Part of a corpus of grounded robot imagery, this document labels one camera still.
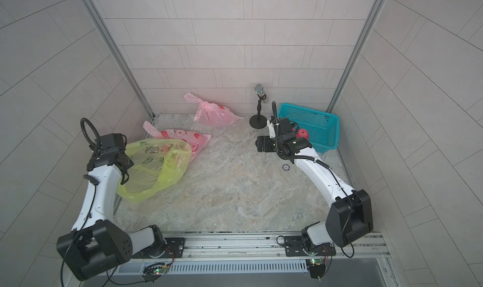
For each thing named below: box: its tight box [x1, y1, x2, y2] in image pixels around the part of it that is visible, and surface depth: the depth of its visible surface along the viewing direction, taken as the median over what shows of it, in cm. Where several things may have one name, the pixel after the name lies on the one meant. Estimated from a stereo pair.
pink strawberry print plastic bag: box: [142, 120, 212, 162], surface depth 96 cm
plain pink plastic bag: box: [183, 92, 245, 128], surface depth 104 cm
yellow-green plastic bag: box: [116, 139, 192, 203], surface depth 86 cm
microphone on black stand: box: [249, 83, 268, 130], surface depth 114 cm
